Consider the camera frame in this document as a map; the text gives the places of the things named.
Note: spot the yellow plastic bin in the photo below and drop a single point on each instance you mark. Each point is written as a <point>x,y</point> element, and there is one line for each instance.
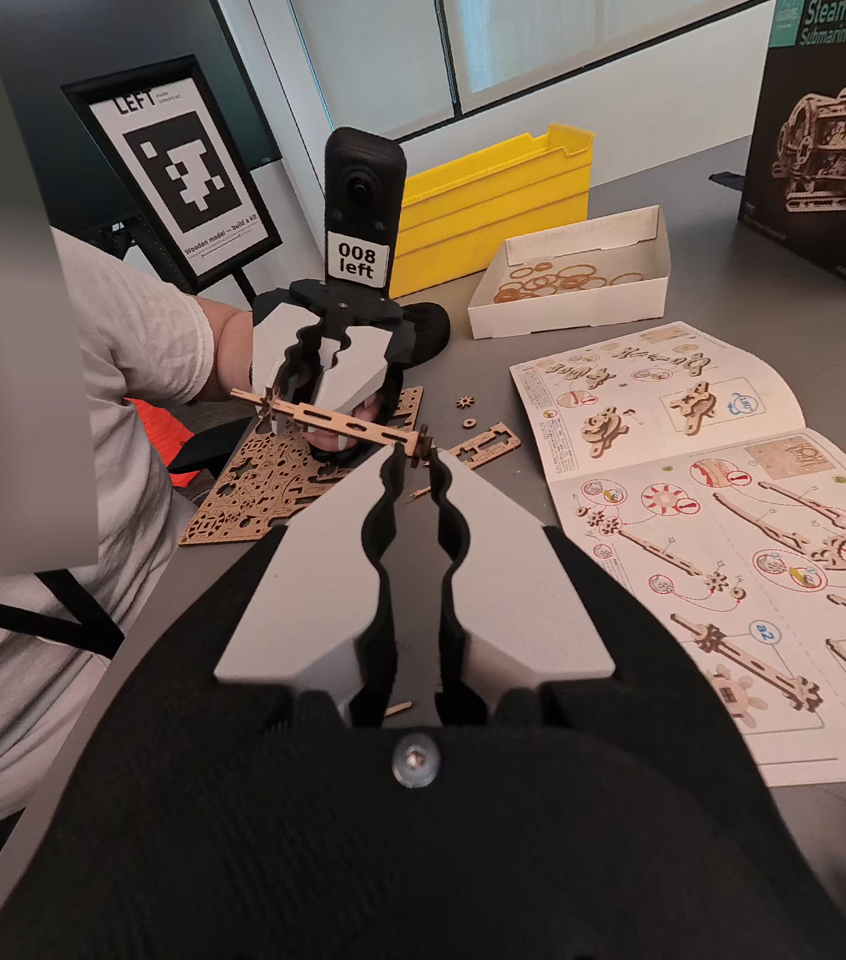
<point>490,210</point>

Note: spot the person's left forearm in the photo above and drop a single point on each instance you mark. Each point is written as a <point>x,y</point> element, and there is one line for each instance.
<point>232,352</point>

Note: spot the person's white shirt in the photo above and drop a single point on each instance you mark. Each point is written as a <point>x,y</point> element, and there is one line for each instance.
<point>138,337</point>

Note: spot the wooden cutout frame piece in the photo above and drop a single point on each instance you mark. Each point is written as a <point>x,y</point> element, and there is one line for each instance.
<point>483,448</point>

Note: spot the person's left hand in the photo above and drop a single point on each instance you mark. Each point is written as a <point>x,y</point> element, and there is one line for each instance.
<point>333,442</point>

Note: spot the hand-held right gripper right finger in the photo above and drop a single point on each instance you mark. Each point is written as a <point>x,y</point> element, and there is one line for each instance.
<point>520,600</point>

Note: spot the orange fabric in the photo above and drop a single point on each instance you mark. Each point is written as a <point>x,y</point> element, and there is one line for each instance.
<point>160,442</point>

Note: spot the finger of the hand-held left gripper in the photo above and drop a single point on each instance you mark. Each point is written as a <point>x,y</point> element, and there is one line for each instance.
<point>273,341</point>
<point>355,371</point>

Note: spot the wooden slotted rod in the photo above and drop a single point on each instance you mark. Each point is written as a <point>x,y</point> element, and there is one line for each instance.
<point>303,409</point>

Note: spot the white cardboard box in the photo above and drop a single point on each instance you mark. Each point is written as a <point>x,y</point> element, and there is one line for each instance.
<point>565,319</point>

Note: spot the pile of rubber bands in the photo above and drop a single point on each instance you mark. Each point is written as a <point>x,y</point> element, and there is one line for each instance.
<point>535,286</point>

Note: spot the illustrated instruction booklet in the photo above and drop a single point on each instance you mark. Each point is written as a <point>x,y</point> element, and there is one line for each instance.
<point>693,540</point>

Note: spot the frosted glass window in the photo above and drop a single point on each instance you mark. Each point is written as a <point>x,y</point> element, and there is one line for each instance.
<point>543,45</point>

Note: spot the black model kit box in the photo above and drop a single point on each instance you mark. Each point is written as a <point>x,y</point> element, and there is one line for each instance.
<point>805,187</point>

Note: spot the black framed marker sign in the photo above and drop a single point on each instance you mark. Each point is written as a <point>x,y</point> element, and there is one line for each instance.
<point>190,172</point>

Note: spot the laser-cut wooden parts sheet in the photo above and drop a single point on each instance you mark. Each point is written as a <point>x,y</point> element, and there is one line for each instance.
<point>258,480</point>

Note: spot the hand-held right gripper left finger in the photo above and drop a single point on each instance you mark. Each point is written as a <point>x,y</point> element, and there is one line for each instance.
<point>303,600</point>

